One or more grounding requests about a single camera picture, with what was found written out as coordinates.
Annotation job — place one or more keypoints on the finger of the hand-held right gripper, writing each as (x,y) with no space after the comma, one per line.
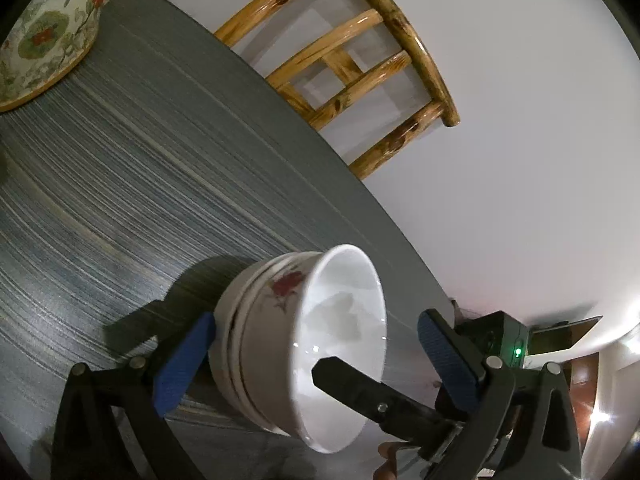
(355,382)

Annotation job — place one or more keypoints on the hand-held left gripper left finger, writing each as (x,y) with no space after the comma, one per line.
(184,367)

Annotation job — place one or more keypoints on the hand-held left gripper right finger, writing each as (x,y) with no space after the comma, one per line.
(445,355)

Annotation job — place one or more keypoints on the large white floral bowl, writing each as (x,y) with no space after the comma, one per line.
(219,355)

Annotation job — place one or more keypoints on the medium white floral bowl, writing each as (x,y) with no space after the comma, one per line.
(239,370)

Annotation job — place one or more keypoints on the stack of white floral bowls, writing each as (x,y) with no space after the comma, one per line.
(330,320)

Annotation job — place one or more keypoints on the person's right hand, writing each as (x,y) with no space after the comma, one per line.
(386,456)

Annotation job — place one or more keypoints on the bamboo chair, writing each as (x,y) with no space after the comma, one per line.
(350,35)

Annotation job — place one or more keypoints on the floral ceramic vase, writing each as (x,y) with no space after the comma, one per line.
(45,35)

